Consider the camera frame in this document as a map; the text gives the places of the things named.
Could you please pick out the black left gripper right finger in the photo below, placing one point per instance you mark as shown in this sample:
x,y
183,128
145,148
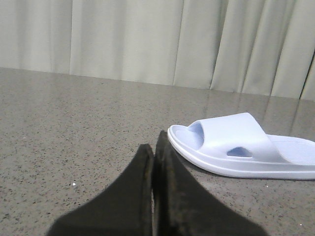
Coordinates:
x,y
183,207

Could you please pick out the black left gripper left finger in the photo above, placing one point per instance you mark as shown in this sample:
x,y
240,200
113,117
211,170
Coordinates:
x,y
124,208

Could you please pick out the light blue slipper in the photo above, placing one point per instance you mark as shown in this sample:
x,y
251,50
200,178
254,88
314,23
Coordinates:
x,y
237,146

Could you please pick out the beige pleated curtain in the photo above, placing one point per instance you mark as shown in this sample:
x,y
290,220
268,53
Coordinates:
x,y
262,47

